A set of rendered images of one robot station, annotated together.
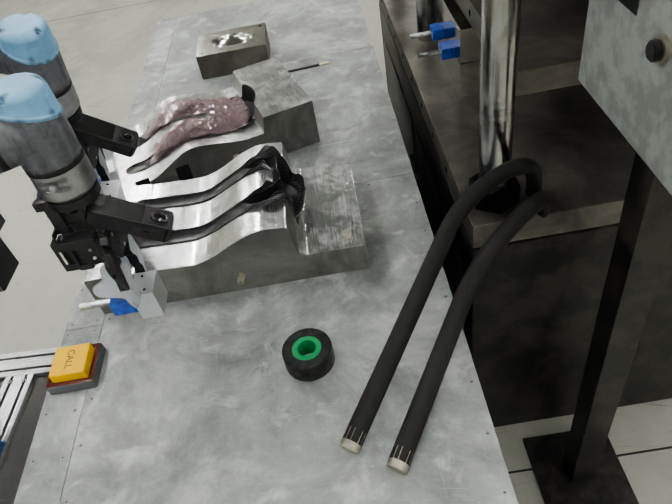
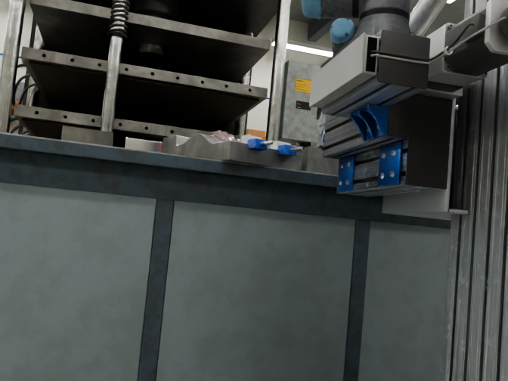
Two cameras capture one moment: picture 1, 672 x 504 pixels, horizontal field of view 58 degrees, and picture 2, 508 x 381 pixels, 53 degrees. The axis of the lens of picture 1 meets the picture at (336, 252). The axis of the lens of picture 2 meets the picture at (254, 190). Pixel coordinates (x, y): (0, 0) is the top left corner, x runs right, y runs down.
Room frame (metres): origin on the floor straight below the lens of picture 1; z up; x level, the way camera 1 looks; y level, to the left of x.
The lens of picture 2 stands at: (1.72, 1.91, 0.61)
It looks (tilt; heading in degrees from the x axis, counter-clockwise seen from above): 4 degrees up; 251
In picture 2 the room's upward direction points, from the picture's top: 5 degrees clockwise
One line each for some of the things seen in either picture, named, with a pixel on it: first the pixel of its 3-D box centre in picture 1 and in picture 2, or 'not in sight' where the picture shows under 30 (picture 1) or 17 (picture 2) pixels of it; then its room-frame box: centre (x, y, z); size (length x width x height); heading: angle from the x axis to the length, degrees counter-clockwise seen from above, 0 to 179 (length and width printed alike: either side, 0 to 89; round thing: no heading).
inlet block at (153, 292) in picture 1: (120, 299); not in sight; (0.69, 0.35, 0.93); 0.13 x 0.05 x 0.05; 87
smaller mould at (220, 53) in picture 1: (234, 50); (88, 144); (1.71, 0.17, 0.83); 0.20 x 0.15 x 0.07; 87
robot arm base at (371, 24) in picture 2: not in sight; (382, 38); (1.09, 0.88, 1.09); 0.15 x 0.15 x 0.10
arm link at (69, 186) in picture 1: (63, 177); not in sight; (0.68, 0.33, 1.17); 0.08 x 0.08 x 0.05
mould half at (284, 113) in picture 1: (200, 131); (226, 153); (1.27, 0.26, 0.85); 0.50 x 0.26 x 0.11; 104
